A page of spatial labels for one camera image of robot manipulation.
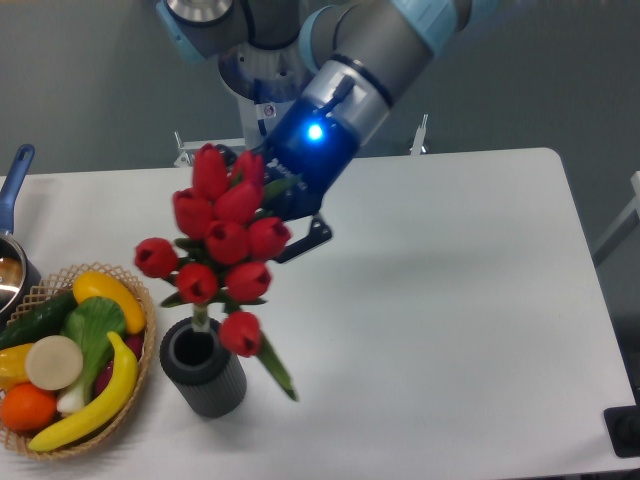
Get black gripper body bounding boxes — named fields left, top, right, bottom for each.
left=262, top=99, right=359, bottom=220

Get green cucumber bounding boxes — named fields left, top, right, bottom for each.
left=1, top=291, right=78, bottom=349

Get round beige disc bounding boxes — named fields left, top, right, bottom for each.
left=25, top=335, right=84, bottom=391

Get yellow banana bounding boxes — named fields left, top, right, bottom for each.
left=27, top=331, right=138, bottom=453

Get blue handled saucepan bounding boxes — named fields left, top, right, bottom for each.
left=1, top=144, right=41, bottom=330

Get white frame at right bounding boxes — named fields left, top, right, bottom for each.
left=592, top=171, right=639, bottom=268

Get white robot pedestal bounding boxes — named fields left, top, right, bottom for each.
left=217, top=42, right=321, bottom=151

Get purple red onion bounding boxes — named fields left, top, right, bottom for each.
left=93, top=334, right=144, bottom=398

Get grey ribbed vase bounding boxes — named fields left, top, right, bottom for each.
left=159, top=318, right=247, bottom=418

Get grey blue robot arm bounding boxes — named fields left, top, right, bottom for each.
left=156, top=1, right=495, bottom=262

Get yellow bell pepper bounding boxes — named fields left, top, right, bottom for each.
left=0, top=343, right=33, bottom=391

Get woven wicker basket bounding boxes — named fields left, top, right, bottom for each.
left=1, top=262, right=156, bottom=460

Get green bok choy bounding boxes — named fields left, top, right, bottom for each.
left=57, top=297, right=126, bottom=417

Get red tulip bouquet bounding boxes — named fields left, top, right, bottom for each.
left=134, top=143, right=298, bottom=400

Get orange fruit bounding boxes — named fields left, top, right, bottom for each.
left=1, top=383, right=57, bottom=432

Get black device at edge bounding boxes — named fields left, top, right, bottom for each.
left=603, top=405, right=639, bottom=458

